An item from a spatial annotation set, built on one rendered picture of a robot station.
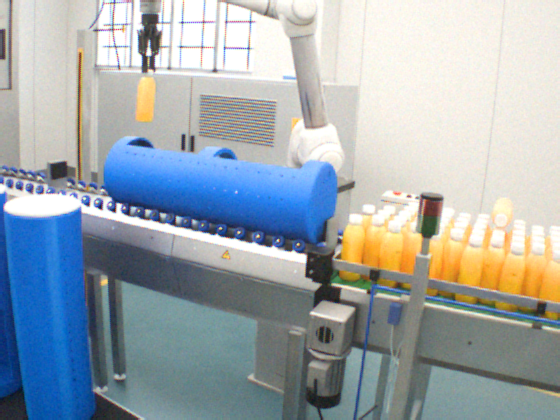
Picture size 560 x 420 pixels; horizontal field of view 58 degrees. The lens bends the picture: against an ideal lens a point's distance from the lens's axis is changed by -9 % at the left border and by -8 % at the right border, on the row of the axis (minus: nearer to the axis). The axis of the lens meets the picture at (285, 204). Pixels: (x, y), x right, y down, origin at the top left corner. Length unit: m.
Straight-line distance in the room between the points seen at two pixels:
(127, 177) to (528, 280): 1.46
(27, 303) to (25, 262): 0.16
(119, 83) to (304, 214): 3.06
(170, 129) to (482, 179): 2.43
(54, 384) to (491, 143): 3.46
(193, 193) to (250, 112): 1.81
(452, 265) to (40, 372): 1.50
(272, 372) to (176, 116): 2.16
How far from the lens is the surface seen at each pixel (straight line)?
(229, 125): 3.81
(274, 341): 2.65
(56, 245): 1.95
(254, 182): 1.84
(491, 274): 1.69
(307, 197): 1.76
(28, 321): 2.08
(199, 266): 2.03
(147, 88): 2.21
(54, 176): 2.59
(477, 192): 4.44
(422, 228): 1.40
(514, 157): 4.35
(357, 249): 1.72
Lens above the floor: 1.55
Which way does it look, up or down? 14 degrees down
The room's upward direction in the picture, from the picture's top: 4 degrees clockwise
